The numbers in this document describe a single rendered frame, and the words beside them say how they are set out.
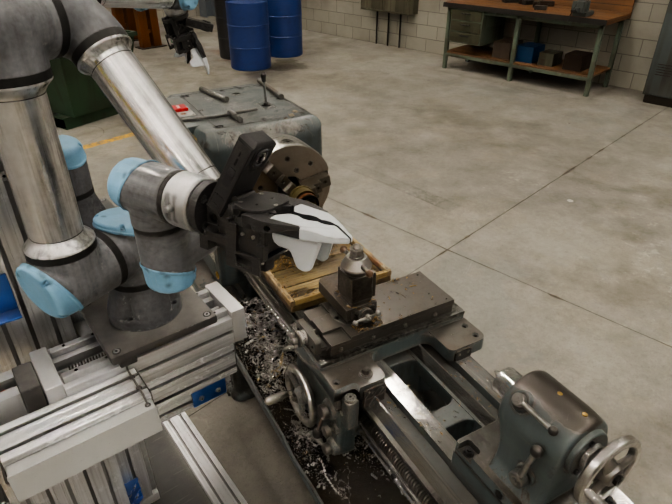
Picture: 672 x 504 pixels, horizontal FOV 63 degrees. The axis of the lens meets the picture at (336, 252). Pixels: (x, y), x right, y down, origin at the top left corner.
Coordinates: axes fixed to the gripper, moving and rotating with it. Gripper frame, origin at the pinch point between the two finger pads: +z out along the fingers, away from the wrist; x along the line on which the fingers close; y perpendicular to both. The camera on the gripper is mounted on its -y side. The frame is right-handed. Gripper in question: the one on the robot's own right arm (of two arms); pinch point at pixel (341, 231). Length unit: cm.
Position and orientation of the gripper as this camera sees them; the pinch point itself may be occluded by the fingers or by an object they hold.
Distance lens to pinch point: 61.2
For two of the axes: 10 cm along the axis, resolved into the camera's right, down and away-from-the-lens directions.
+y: -0.7, 9.0, 4.2
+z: 8.6, 2.7, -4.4
